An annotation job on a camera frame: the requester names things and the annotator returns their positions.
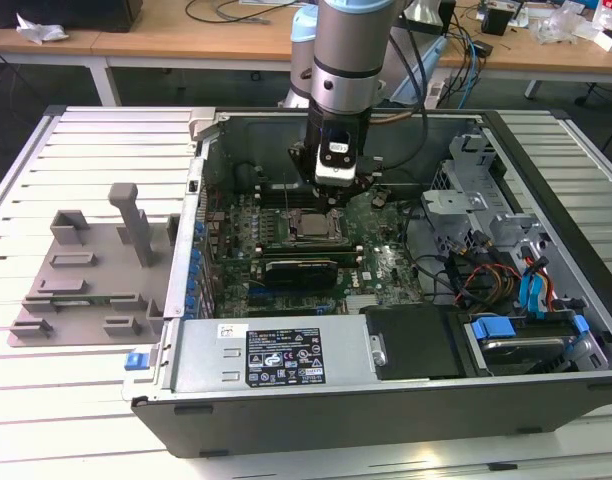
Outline grey case latch handle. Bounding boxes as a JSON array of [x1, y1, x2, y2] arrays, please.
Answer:
[[188, 106, 220, 144]]

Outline black graphics card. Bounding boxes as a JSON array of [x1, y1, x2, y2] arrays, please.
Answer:
[[261, 256, 338, 304]]

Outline orange yellow power wires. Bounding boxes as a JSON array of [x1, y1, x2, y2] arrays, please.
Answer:
[[448, 249, 520, 306]]

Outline blue data wire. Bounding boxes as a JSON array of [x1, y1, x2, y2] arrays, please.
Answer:
[[516, 254, 551, 319]]

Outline silver power supply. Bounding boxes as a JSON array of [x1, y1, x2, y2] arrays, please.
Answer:
[[171, 318, 383, 396]]

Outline hard disk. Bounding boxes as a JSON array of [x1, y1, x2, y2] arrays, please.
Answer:
[[478, 335, 572, 375]]

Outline green motherboard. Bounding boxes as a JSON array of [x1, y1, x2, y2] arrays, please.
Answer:
[[200, 184, 427, 319]]

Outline large black box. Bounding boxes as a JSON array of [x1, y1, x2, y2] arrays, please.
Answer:
[[0, 0, 143, 34]]

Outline CPU socket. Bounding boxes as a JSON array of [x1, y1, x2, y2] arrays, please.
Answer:
[[284, 207, 348, 245]]

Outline silver disk bay bracket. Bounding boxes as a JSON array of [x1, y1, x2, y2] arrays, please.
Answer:
[[419, 188, 490, 251]]

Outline silver CPU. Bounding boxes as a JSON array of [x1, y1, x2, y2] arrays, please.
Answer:
[[298, 214, 333, 239]]

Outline black and silver PC case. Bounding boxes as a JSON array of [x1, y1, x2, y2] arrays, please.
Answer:
[[123, 106, 612, 459]]

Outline blue disk carrier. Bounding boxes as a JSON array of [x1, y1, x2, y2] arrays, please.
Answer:
[[468, 313, 588, 351]]

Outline black plastic shroud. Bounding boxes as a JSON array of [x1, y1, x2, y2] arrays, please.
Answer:
[[359, 303, 470, 382]]

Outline small black box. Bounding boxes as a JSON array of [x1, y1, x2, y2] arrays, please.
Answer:
[[482, 5, 518, 37]]

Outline blue cable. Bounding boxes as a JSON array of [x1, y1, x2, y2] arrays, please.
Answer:
[[458, 27, 483, 109]]

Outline clear plastic bag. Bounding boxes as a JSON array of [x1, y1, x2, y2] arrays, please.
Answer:
[[535, 2, 600, 47]]

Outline crumpled white paper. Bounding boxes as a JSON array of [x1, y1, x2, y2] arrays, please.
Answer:
[[14, 12, 71, 47]]

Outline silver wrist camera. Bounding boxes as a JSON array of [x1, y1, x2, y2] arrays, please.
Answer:
[[313, 128, 360, 187]]

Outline wooden desk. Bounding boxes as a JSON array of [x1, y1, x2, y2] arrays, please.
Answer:
[[0, 27, 122, 106], [90, 0, 612, 109]]

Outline black tower box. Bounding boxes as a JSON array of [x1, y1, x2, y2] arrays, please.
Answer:
[[438, 0, 458, 39]]

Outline black power cable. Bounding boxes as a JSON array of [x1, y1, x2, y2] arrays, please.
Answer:
[[403, 197, 455, 304]]

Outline silver wire locking lever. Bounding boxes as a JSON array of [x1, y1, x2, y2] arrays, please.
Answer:
[[282, 172, 294, 221]]

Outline grey parts rack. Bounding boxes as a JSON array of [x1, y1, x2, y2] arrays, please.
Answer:
[[5, 182, 183, 349]]

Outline silver finned heatsink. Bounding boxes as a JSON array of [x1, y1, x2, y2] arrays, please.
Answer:
[[344, 293, 387, 315]]

